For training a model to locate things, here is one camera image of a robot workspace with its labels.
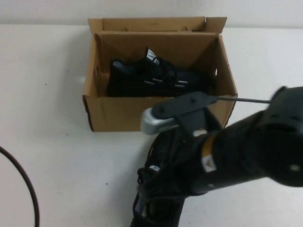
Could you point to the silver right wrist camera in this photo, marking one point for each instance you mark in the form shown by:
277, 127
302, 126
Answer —
151, 120

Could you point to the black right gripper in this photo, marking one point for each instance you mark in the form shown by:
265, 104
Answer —
194, 160

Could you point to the black right camera mount plate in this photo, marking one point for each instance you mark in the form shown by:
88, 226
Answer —
184, 104

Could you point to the brown cardboard shoe box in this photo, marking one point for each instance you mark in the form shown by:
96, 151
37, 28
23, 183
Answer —
118, 113

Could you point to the black knit sneaker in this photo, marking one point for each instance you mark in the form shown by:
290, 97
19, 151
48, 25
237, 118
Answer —
132, 82
163, 175

